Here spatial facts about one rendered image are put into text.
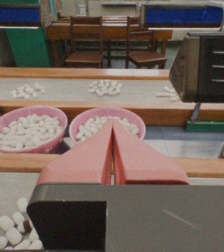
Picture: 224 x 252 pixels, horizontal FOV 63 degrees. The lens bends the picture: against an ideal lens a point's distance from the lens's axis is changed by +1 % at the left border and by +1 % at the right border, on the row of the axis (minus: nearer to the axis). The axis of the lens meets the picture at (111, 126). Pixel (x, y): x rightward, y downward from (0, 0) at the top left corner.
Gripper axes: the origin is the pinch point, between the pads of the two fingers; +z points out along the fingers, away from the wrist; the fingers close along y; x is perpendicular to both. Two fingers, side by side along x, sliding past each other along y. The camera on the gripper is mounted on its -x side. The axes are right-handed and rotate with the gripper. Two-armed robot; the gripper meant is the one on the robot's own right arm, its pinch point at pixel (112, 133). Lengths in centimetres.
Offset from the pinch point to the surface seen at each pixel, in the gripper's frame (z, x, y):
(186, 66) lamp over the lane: 11.2, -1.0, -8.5
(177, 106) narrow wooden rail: 57, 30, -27
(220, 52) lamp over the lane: 11.8, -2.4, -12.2
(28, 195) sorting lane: 17.1, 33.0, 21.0
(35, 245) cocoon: 5.2, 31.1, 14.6
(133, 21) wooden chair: 257, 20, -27
